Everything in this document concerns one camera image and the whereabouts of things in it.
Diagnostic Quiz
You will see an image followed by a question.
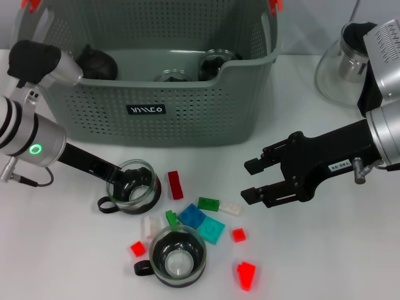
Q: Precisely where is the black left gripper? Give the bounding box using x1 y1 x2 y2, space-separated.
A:
57 141 123 185

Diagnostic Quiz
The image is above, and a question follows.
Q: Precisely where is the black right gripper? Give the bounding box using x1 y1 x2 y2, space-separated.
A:
240 119 381 209

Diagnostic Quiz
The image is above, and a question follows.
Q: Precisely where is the glass teacup black sleeve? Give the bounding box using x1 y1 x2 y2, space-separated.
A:
154 69 191 83
97 159 163 216
197 48 244 81

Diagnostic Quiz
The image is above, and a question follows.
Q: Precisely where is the glass jar dark lid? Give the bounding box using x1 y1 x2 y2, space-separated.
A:
133 225 208 288

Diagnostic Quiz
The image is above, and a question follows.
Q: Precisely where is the grey-green perforated storage basket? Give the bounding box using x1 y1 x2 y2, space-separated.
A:
9 0 284 148

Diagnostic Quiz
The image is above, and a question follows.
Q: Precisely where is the small red toy brick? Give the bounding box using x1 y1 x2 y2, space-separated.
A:
231 227 247 244
130 240 147 258

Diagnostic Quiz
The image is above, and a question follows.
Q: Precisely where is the teal square toy brick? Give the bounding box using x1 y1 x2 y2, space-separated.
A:
197 216 226 246

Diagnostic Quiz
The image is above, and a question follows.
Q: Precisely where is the translucent white toy brick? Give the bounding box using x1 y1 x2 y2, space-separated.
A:
143 215 165 240

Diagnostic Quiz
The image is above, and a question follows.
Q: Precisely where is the long dark red brick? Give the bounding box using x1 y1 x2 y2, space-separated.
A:
167 170 184 200

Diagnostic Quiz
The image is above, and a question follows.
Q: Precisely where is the blue square toy brick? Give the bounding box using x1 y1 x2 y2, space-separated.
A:
177 202 208 228

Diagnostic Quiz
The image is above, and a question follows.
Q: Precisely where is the small black clay teapot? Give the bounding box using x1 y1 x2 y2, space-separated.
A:
74 44 120 81

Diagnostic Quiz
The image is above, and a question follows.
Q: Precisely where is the small green toy brick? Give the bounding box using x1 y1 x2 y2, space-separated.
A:
164 210 182 232

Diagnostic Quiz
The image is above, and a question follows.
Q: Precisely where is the red sloped toy brick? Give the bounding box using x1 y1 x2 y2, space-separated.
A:
236 261 257 292

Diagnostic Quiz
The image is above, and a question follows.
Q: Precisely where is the left wrist connector cable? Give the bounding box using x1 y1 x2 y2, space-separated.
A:
0 156 54 188

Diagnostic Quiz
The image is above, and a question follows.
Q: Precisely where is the glass teapot black handle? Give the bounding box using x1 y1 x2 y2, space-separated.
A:
314 21 381 109

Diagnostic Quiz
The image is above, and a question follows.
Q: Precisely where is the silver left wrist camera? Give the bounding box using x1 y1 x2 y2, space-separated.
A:
6 39 84 90

